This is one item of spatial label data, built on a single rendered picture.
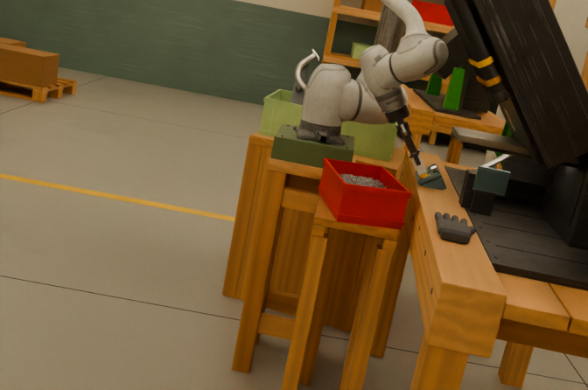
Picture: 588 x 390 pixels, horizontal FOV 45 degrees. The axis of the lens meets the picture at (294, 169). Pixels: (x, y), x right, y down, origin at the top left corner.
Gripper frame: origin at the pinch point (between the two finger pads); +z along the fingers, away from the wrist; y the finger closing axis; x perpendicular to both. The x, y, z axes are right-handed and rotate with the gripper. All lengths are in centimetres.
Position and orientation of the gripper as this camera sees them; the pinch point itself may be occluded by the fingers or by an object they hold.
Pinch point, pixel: (418, 164)
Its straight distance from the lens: 238.5
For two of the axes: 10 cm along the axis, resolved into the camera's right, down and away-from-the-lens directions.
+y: -1.0, 2.2, -9.7
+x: 9.0, -3.9, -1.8
